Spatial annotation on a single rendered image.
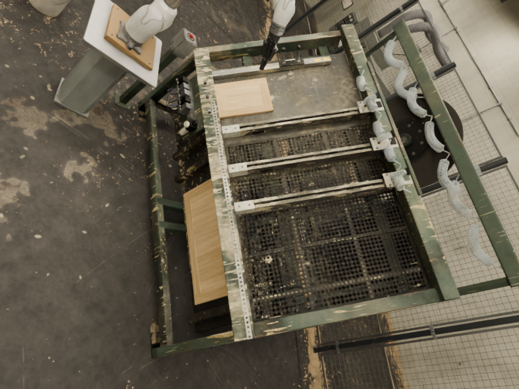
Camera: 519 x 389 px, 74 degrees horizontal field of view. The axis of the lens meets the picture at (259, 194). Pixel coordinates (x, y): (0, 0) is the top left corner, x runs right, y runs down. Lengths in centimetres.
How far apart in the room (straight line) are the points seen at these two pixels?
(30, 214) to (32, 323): 64
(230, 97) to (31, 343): 200
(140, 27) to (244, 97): 84
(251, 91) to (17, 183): 169
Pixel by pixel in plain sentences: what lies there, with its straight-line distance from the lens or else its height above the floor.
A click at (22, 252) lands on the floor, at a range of 246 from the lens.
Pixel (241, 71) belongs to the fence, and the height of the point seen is 108.
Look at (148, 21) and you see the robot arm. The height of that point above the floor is 100.
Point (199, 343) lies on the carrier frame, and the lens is 234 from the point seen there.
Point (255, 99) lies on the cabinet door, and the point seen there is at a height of 111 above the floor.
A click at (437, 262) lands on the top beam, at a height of 182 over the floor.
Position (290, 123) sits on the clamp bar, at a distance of 252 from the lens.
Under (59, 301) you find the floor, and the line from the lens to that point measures 247.
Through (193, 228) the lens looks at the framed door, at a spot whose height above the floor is 32.
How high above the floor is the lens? 224
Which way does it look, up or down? 32 degrees down
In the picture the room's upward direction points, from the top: 64 degrees clockwise
